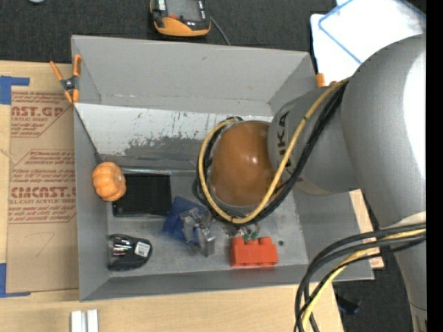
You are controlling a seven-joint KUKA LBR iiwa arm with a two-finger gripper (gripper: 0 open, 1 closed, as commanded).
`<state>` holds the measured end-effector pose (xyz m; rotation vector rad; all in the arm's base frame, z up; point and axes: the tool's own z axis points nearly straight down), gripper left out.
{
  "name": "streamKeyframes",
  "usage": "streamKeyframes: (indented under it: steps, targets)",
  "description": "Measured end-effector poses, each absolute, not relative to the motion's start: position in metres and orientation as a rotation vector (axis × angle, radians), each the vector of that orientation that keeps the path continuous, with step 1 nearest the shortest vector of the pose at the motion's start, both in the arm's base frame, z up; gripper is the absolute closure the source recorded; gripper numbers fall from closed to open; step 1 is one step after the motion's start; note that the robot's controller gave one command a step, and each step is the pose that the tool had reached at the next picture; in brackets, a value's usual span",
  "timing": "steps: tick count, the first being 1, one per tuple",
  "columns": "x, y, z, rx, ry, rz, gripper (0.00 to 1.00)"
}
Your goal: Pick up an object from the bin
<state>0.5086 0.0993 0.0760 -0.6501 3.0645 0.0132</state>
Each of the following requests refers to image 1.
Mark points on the grey metal bin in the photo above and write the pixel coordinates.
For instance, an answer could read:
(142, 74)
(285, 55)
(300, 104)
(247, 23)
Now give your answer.
(194, 81)

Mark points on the black flat box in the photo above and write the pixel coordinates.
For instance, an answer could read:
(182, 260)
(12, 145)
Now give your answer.
(142, 195)

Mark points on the red toy brick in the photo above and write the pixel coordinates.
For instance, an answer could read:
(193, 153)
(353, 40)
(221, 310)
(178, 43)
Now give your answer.
(253, 253)

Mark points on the brown cardboard board, red print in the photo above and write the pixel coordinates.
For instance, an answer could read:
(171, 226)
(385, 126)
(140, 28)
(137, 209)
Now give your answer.
(41, 240)

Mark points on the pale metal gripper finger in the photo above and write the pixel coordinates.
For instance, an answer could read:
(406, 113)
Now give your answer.
(207, 244)
(187, 225)

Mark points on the black pouch with white label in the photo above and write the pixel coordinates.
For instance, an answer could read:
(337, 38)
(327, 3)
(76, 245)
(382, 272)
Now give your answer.
(124, 254)

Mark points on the orange toy pumpkin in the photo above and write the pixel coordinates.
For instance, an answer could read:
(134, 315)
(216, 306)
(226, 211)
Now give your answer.
(108, 181)

